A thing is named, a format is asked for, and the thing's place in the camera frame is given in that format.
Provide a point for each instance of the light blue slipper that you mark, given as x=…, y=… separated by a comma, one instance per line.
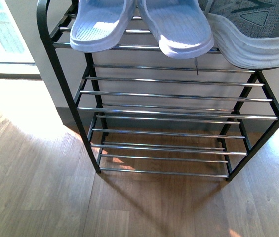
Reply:
x=100, y=24
x=179, y=26

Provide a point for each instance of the grey sneaker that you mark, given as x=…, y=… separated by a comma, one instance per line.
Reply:
x=245, y=31

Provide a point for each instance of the black metal shoe rack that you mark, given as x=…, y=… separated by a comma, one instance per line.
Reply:
x=175, y=120

